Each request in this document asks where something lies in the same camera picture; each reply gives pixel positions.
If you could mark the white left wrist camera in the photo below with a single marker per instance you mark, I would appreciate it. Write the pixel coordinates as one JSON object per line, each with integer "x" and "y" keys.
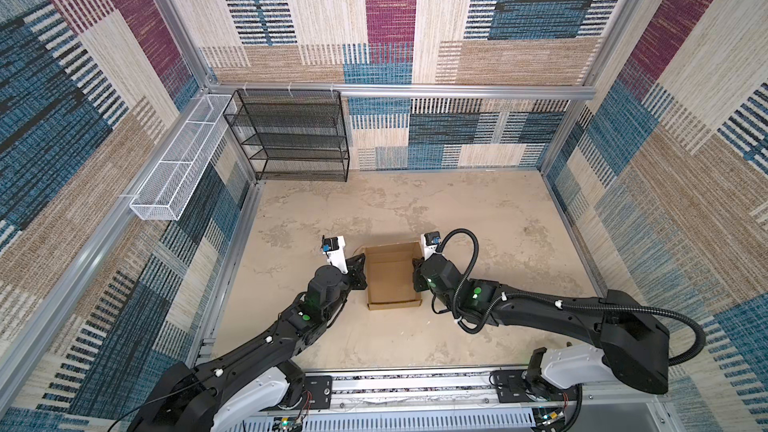
{"x": 333, "y": 249}

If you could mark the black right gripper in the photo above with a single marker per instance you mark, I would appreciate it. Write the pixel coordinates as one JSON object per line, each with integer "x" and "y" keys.
{"x": 418, "y": 278}

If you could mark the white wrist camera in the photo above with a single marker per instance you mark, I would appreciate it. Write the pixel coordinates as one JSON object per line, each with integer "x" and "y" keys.
{"x": 333, "y": 249}
{"x": 429, "y": 242}

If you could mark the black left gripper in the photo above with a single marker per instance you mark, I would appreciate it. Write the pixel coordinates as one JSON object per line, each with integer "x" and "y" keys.
{"x": 355, "y": 271}

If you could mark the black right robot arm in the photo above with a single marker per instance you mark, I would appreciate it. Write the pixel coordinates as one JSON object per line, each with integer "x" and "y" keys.
{"x": 619, "y": 340}

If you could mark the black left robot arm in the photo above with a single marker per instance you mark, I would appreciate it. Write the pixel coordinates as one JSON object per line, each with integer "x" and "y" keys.
{"x": 259, "y": 374}

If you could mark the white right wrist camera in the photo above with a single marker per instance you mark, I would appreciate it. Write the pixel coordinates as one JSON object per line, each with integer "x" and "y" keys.
{"x": 429, "y": 242}

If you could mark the black wire mesh shelf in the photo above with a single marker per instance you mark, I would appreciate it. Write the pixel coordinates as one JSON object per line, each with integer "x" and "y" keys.
{"x": 291, "y": 135}

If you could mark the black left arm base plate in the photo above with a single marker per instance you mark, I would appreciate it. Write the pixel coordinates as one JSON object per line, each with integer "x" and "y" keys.
{"x": 313, "y": 392}

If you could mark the white wire mesh basket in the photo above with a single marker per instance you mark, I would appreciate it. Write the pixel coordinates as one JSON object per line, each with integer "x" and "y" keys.
{"x": 166, "y": 192}

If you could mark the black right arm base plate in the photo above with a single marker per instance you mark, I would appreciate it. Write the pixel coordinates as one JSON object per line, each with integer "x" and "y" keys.
{"x": 512, "y": 387}

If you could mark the brown cardboard box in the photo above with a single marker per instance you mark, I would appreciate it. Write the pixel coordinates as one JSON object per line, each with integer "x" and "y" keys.
{"x": 389, "y": 273}

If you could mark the aluminium front mounting rail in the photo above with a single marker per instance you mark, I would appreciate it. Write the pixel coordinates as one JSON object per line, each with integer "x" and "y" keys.
{"x": 461, "y": 399}

